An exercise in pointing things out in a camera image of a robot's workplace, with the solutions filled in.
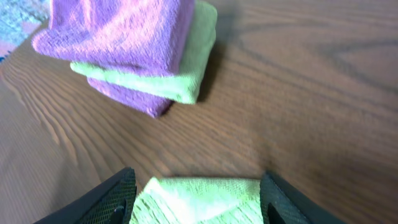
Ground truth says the folded purple cloth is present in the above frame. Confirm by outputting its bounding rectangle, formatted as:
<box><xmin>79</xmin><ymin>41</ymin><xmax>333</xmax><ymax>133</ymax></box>
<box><xmin>87</xmin><ymin>78</ymin><xmax>173</xmax><ymax>118</ymax></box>
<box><xmin>32</xmin><ymin>0</ymin><xmax>195</xmax><ymax>77</ymax></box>

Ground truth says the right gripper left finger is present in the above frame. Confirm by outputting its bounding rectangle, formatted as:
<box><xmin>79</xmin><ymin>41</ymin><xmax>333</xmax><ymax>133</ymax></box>
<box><xmin>35</xmin><ymin>167</ymin><xmax>137</xmax><ymax>224</ymax></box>

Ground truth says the top folded purple cloth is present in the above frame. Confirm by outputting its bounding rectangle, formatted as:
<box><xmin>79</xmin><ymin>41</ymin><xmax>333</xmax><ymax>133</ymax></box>
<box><xmin>32</xmin><ymin>0</ymin><xmax>195</xmax><ymax>77</ymax></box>

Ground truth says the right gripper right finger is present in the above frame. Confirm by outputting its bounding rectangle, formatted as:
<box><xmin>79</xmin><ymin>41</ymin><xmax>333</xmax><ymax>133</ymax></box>
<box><xmin>259</xmin><ymin>170</ymin><xmax>344</xmax><ymax>224</ymax></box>

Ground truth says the bottom folded purple cloth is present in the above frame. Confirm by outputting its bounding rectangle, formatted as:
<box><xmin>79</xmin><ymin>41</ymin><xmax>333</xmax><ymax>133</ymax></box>
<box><xmin>87</xmin><ymin>78</ymin><xmax>173</xmax><ymax>118</ymax></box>

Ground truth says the light green microfiber cloth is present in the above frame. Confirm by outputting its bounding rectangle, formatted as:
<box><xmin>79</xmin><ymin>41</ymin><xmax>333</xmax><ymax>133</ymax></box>
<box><xmin>129</xmin><ymin>177</ymin><xmax>264</xmax><ymax>224</ymax></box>

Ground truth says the folded green cloth in stack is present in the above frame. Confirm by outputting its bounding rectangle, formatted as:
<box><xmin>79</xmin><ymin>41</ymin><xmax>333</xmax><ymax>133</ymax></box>
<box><xmin>70</xmin><ymin>1</ymin><xmax>218</xmax><ymax>104</ymax></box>

